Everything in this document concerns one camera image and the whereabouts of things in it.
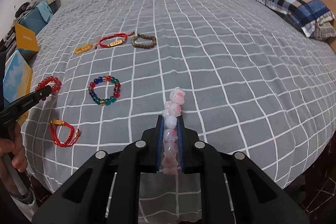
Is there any pink white bead bracelet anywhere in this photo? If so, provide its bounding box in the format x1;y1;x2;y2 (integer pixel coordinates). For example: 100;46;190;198
161;86;186;176

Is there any brown wooden bead bracelet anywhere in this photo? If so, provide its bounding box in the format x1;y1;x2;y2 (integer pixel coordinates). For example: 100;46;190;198
130;33;157;50

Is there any red cord bracelet gold plate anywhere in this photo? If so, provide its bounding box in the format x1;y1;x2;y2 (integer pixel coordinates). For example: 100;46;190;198
94;31;135;49

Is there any left hand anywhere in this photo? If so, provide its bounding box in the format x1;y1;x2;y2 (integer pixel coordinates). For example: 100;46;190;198
1;123;28;199

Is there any yellow box with sky print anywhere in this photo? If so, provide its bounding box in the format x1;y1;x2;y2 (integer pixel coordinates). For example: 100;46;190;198
2;49;34;125

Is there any yellow box lid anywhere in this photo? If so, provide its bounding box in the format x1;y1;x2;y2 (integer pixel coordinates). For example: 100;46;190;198
14;23;39;53

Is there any teal suitcase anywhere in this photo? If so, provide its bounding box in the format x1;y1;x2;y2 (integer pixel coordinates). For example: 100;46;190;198
19;7;53;35

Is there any grey checked bed cover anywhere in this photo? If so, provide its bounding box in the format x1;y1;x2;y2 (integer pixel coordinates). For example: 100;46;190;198
20;0;336;222

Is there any teal cloth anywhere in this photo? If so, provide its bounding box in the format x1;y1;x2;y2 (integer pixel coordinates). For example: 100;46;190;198
36;0;54;23

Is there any blue plaid pillow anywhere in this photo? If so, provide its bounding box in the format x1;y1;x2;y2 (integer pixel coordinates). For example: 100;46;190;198
255;0;335;41

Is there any red bead bracelet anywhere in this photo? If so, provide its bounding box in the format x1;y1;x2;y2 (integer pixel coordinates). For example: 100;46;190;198
35;76;63;101

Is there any red cord bracelet gold tube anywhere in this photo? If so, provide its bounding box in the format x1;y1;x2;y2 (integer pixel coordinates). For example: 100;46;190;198
50;119;81;147

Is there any multicolour glass bead bracelet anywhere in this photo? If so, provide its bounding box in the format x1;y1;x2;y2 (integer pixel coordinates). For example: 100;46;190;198
88;75;122;107

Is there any yellow amber bead bracelet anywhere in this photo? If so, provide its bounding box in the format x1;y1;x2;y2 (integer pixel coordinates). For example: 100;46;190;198
73;43;93;56

